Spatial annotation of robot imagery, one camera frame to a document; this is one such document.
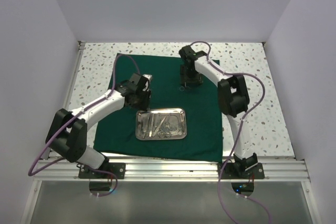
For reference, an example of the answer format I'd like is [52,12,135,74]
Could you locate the steel hemostat clamp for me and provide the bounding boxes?
[179,82,191,92]

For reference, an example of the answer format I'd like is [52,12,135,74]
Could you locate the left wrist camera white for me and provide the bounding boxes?
[143,74,153,82]

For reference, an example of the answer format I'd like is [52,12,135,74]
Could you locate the green surgical cloth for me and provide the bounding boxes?
[93,52,224,163]

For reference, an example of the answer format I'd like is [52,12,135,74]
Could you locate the steel surgical scissors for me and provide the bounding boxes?
[157,116,171,138]

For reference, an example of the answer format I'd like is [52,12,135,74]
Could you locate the steel instrument tray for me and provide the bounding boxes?
[135,108,187,141]

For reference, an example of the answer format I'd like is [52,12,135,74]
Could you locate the aluminium left rail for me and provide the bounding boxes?
[68,41,86,97]

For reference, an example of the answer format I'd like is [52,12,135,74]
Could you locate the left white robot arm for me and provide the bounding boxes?
[46,73,152,178]

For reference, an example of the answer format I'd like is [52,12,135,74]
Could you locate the purple cable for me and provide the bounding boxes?
[188,40,272,224]
[28,54,141,177]

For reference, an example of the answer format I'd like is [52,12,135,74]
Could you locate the aluminium front rail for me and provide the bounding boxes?
[33,155,310,182]

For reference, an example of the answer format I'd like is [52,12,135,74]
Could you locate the aluminium rail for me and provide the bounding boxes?
[68,41,86,97]
[33,155,310,182]

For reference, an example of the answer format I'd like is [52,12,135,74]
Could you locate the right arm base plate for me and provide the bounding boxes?
[217,162,264,180]

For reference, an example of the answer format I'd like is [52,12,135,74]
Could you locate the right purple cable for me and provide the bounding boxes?
[188,40,272,224]

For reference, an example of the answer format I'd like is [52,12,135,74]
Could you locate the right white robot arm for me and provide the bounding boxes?
[178,45,258,178]

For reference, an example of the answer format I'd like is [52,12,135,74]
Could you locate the steel scalpel handle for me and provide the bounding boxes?
[140,115,146,133]

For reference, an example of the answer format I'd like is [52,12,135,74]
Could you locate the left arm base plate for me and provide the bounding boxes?
[76,163,126,179]

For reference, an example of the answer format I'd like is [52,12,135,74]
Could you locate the steel forceps tweezers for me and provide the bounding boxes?
[146,114,154,137]

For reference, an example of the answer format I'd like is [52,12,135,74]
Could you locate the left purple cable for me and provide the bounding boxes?
[28,54,141,177]

